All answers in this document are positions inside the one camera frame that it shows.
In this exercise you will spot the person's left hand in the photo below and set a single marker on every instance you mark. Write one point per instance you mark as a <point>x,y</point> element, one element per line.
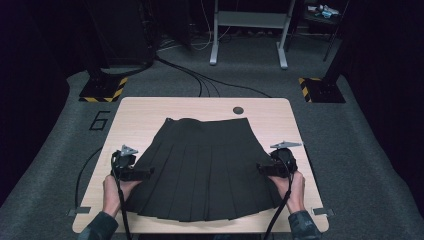
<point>111,195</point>

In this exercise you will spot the black yellow striped base plate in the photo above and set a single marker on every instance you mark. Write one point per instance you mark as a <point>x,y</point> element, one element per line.
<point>323,90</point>
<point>101,90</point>

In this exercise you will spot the grey metal desk frame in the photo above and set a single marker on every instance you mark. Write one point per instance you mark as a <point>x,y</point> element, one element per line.
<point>250,19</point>

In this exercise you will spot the grey tape strip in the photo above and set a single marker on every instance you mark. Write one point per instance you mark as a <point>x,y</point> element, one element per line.
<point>323,211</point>
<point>79,211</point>

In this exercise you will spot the dark shelf with small items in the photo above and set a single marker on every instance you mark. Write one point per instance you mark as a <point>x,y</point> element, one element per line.
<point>321,11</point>

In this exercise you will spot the black table grommet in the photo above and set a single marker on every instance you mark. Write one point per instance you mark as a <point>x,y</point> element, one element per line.
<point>238,110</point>

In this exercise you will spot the person's right hand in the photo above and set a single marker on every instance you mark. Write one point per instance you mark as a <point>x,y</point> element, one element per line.
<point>296,193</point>

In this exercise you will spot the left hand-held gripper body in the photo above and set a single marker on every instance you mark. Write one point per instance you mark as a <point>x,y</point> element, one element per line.
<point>123,165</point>

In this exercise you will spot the black pleated skirt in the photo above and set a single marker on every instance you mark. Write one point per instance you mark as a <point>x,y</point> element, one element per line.
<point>203,166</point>

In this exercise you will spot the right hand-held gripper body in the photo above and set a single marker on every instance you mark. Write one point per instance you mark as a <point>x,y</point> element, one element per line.
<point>285,163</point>

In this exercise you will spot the black equipment cabinet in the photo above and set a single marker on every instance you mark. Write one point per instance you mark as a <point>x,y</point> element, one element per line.
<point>123,30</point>

